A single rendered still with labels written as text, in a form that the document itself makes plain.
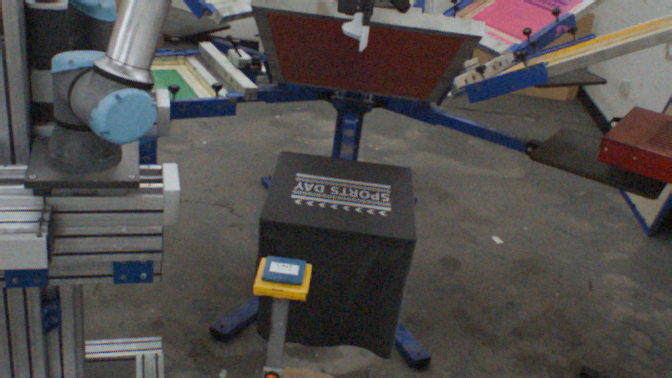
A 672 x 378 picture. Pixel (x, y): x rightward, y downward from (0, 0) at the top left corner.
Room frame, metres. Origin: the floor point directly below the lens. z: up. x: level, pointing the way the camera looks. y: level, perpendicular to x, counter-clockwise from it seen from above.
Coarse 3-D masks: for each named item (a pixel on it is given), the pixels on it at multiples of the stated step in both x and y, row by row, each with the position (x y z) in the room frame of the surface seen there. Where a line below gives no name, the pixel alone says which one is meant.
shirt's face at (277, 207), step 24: (288, 168) 2.14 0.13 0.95; (312, 168) 2.17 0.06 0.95; (336, 168) 2.19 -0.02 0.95; (360, 168) 2.21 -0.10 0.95; (384, 168) 2.24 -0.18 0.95; (408, 168) 2.26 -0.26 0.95; (288, 192) 1.98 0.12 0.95; (408, 192) 2.08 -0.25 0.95; (264, 216) 1.81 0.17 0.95; (288, 216) 1.83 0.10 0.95; (312, 216) 1.85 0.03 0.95; (336, 216) 1.87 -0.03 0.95; (360, 216) 1.88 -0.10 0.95; (384, 216) 1.90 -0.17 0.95; (408, 216) 1.92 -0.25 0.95
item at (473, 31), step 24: (264, 0) 1.84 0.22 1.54; (288, 0) 1.85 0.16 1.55; (312, 0) 1.85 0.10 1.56; (264, 24) 1.95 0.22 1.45; (384, 24) 1.84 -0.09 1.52; (408, 24) 1.83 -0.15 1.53; (432, 24) 1.84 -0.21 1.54; (456, 24) 1.84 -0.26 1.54; (480, 24) 1.84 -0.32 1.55; (264, 48) 2.15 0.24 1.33; (456, 72) 2.13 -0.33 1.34; (384, 96) 2.50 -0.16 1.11; (432, 96) 2.42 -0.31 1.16
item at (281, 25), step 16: (272, 16) 1.89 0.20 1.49; (288, 16) 1.87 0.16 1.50; (272, 32) 2.00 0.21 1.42; (288, 32) 1.99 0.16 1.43; (304, 32) 1.97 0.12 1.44; (320, 32) 1.95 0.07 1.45; (336, 32) 1.94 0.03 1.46; (288, 48) 2.12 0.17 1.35; (304, 48) 2.10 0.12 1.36; (320, 48) 2.08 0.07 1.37; (336, 48) 2.06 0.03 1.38; (352, 48) 2.05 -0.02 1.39; (288, 64) 2.28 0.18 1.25; (304, 64) 2.25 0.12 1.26; (320, 64) 2.23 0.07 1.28; (336, 64) 2.21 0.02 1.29; (352, 64) 2.19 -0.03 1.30; (288, 80) 2.46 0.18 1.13; (304, 80) 2.43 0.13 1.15; (320, 80) 2.41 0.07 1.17; (336, 80) 2.38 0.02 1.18; (352, 80) 2.36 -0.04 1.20
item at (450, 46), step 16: (384, 32) 1.89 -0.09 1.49; (400, 32) 1.88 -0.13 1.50; (416, 32) 1.87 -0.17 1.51; (368, 48) 2.03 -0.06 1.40; (384, 48) 2.01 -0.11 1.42; (400, 48) 1.99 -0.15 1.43; (416, 48) 1.98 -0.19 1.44; (432, 48) 1.96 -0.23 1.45; (448, 48) 1.94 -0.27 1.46; (368, 64) 2.17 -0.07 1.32; (384, 64) 2.15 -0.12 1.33; (400, 64) 2.13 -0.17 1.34; (416, 64) 2.11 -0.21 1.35; (432, 64) 2.09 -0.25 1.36; (448, 64) 2.07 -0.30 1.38; (368, 80) 2.33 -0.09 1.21; (384, 80) 2.31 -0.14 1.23; (400, 80) 2.29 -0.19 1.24; (416, 80) 2.26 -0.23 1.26; (432, 80) 2.24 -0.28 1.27; (416, 96) 2.44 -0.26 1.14
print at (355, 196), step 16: (304, 176) 2.10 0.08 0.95; (320, 176) 2.11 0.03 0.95; (304, 192) 1.99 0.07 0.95; (320, 192) 2.00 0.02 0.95; (336, 192) 2.02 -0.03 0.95; (352, 192) 2.03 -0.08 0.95; (368, 192) 2.04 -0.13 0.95; (384, 192) 2.06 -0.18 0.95; (336, 208) 1.91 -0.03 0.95; (352, 208) 1.93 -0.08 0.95; (368, 208) 1.94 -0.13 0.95; (384, 208) 1.95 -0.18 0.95
